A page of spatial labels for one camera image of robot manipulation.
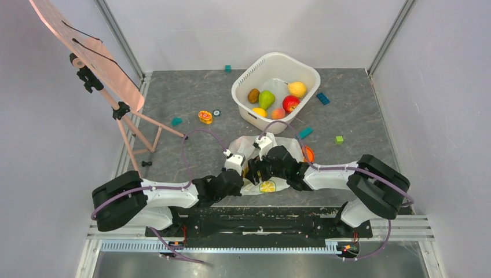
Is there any white plastic bag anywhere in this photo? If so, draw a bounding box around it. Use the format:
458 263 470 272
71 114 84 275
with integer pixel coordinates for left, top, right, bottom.
228 132 305 196

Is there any fake peach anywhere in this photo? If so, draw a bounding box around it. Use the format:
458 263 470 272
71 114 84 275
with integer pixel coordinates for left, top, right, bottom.
271 108 287 120

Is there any red fake apple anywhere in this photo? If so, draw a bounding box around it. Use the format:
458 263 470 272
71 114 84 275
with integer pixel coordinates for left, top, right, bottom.
282 95 301 114

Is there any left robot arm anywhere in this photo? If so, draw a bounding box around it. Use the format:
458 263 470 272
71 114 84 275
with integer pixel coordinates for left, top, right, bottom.
91 170 244 236

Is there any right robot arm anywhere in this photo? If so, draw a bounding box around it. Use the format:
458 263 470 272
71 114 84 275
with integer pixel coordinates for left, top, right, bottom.
245 146 413 236

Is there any yellow fake lemon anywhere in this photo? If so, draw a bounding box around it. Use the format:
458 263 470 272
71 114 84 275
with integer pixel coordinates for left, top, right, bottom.
252 107 268 118

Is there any green fake pear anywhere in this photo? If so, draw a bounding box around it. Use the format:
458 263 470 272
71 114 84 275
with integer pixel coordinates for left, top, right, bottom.
258 90 276 110

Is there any brown fake kiwi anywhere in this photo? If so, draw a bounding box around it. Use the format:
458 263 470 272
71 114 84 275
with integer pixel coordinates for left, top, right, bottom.
247 88 260 104

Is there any yellow fake pear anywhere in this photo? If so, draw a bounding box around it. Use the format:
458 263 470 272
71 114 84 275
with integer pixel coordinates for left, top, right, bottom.
285 82 307 98

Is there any orange curved block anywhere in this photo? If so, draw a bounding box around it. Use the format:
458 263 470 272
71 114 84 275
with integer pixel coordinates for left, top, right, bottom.
302 146 315 163

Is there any teal rectangular block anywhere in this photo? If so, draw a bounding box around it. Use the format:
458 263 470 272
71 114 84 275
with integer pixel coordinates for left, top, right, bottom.
298 127 313 140

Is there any orange yellow toy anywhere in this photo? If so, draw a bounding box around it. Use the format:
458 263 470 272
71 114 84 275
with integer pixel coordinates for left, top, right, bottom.
198 111 213 125

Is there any white plastic basin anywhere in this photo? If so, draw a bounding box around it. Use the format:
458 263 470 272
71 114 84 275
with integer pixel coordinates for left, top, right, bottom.
231 52 321 130

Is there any blue lego brick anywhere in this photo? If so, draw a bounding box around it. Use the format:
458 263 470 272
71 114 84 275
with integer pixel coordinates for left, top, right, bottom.
316 92 330 105

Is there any pink board on stand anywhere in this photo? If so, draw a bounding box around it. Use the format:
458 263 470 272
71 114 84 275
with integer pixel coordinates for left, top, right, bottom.
30 1 186 170

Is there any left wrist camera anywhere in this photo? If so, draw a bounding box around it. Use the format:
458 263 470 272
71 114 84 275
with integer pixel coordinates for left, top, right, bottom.
223 149 246 176

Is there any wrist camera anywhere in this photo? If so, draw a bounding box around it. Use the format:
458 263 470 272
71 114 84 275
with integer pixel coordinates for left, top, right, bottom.
223 149 246 176
253 136 274 160

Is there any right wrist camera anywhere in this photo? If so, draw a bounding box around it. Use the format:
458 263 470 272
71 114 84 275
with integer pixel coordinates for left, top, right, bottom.
253 136 274 160

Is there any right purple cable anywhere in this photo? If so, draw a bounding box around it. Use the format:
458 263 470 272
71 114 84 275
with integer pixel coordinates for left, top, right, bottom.
258 120 415 262

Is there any purple cable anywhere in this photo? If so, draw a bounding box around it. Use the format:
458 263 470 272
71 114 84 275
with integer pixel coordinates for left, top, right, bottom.
90 128 231 265
258 120 415 262

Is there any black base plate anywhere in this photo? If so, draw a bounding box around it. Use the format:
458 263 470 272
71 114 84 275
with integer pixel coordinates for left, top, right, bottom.
158 207 373 248

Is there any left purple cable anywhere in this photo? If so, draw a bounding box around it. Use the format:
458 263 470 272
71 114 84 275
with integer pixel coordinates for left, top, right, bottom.
90 128 231 265

